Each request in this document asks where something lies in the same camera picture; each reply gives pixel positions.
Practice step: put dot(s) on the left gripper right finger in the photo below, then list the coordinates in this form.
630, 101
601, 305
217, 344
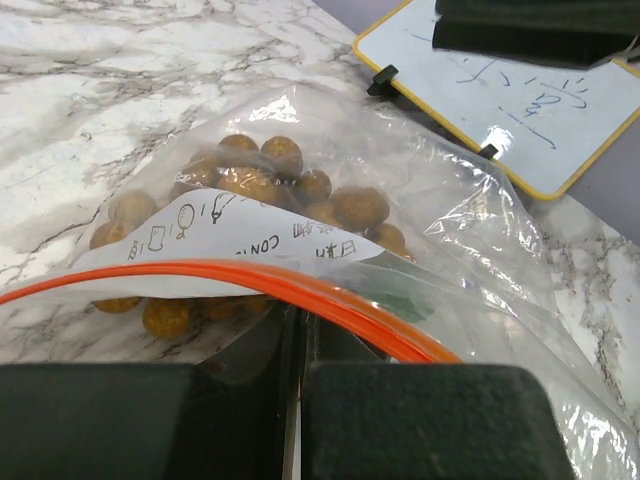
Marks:
364, 417

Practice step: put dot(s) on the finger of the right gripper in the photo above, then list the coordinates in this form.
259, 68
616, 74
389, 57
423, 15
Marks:
563, 34

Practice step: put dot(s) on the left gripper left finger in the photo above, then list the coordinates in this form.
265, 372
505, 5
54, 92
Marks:
231, 416

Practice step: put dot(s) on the brown fake grape bunch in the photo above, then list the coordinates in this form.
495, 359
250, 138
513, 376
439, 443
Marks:
247, 199

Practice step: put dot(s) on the small whiteboard yellow frame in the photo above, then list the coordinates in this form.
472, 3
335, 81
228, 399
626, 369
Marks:
548, 125

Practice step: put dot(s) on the clear orange zip bag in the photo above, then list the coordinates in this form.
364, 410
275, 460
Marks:
478, 284

